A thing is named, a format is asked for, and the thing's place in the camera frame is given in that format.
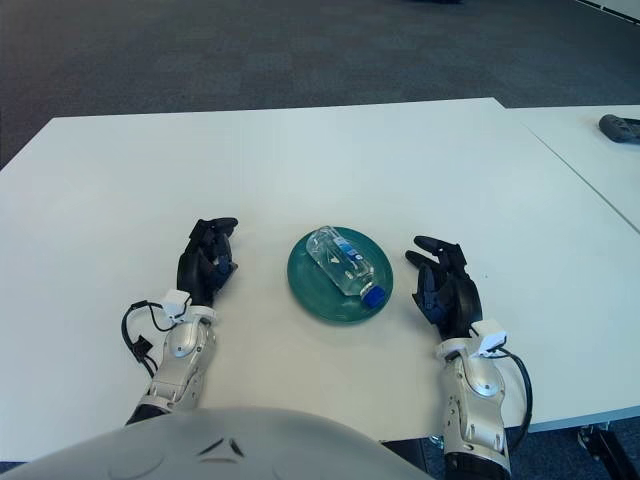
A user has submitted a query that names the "grey handheld controller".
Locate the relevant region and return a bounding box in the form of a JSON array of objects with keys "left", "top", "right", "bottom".
[{"left": 598, "top": 113, "right": 640, "bottom": 143}]

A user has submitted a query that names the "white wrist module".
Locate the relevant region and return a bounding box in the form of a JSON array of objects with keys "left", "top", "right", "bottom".
[
  {"left": 470, "top": 320, "right": 508, "bottom": 357},
  {"left": 162, "top": 289, "right": 194, "bottom": 321}
]

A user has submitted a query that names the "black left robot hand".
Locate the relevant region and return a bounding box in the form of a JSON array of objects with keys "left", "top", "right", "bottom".
[{"left": 175, "top": 216, "right": 240, "bottom": 309}]

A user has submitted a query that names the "grey robot torso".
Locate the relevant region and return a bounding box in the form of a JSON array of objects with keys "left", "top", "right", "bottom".
[{"left": 0, "top": 405, "right": 426, "bottom": 480}]

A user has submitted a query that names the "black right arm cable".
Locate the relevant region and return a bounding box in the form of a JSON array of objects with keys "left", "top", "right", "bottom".
[{"left": 494, "top": 347, "right": 533, "bottom": 454}]

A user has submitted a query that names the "green round plate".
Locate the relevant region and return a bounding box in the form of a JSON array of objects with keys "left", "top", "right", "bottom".
[{"left": 286, "top": 225, "right": 395, "bottom": 326}]

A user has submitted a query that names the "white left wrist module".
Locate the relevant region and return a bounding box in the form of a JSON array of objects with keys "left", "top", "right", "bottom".
[{"left": 162, "top": 289, "right": 194, "bottom": 321}]

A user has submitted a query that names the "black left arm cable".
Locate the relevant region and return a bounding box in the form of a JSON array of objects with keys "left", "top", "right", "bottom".
[{"left": 120, "top": 299, "right": 176, "bottom": 381}]

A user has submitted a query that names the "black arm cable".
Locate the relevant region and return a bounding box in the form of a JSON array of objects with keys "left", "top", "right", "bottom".
[
  {"left": 494, "top": 347, "right": 533, "bottom": 454},
  {"left": 120, "top": 299, "right": 176, "bottom": 381}
]

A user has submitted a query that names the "black table foot with caster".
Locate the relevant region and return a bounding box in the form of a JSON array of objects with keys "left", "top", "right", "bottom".
[{"left": 577, "top": 424, "right": 640, "bottom": 480}]

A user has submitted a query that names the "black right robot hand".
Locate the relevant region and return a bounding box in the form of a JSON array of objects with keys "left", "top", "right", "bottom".
[{"left": 404, "top": 235, "right": 484, "bottom": 339}]

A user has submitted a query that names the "clear bottle with blue cap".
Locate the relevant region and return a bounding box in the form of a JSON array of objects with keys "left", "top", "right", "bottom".
[{"left": 305, "top": 225, "right": 386, "bottom": 308}]

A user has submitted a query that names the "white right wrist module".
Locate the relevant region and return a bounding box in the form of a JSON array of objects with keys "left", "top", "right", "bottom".
[{"left": 470, "top": 320, "right": 508, "bottom": 357}]

